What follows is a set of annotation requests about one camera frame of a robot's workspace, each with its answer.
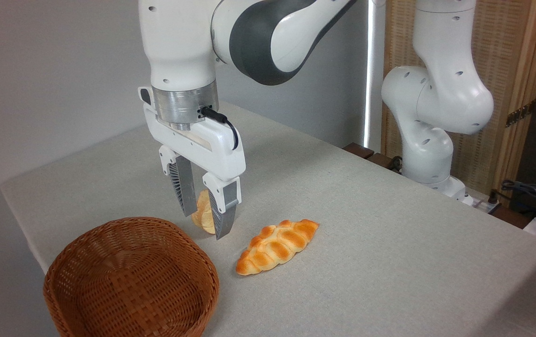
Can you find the dark brown wooden block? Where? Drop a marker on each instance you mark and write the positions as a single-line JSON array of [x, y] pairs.
[[381, 160], [358, 150]]

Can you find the bamboo folding screen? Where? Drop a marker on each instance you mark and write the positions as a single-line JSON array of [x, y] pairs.
[[506, 47]]

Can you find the white power strip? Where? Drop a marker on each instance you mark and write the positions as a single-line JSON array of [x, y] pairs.
[[480, 203]]

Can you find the brown woven wicker basket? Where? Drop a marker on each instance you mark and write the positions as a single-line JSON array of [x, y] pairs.
[[127, 281]]

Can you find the dark brown wooden board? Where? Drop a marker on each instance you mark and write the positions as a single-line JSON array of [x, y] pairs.
[[511, 217]]

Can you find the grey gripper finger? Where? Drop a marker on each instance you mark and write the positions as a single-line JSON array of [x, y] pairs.
[[224, 206], [182, 187]]

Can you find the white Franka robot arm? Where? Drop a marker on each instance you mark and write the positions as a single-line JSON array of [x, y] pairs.
[[179, 47]]

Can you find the long braided bread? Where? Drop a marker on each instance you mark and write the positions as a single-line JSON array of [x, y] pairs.
[[277, 245]]

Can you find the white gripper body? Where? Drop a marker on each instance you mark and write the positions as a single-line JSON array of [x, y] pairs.
[[211, 145]]

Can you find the brass screen hinge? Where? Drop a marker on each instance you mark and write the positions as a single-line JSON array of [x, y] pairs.
[[520, 113]]

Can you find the white vertical pole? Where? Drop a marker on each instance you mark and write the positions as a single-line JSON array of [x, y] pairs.
[[374, 70]]

